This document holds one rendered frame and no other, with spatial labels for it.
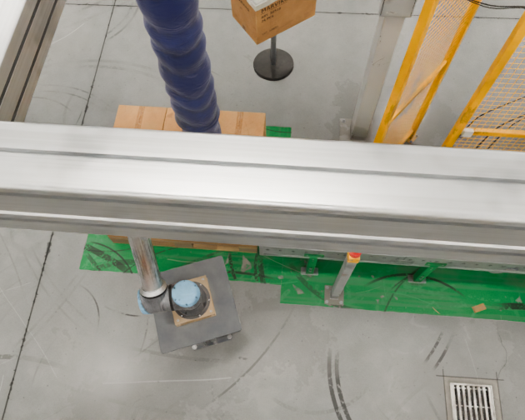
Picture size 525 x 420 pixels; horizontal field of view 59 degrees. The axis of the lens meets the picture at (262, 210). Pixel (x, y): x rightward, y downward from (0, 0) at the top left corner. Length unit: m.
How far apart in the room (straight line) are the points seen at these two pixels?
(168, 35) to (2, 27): 1.12
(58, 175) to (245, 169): 0.19
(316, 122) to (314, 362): 2.14
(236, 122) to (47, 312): 2.10
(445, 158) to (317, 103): 4.07
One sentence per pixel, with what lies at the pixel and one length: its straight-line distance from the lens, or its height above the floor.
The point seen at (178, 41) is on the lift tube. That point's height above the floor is 2.22.
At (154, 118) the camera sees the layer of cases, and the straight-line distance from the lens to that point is 3.88.
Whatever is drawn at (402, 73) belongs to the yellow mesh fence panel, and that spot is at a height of 1.53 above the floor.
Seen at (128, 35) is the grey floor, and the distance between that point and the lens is 5.32.
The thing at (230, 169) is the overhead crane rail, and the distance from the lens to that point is 0.47.
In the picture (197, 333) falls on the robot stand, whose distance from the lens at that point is 2.93.
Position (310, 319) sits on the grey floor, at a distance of 3.69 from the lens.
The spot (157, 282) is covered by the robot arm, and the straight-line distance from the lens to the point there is 2.63.
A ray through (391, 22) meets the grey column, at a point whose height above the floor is 1.39.
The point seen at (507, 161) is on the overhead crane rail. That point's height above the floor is 3.21.
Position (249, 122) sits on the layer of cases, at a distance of 3.74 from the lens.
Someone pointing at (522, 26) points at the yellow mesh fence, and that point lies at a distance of 2.71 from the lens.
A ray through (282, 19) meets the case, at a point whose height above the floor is 0.76.
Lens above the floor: 3.61
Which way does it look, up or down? 66 degrees down
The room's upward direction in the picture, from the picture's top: 3 degrees counter-clockwise
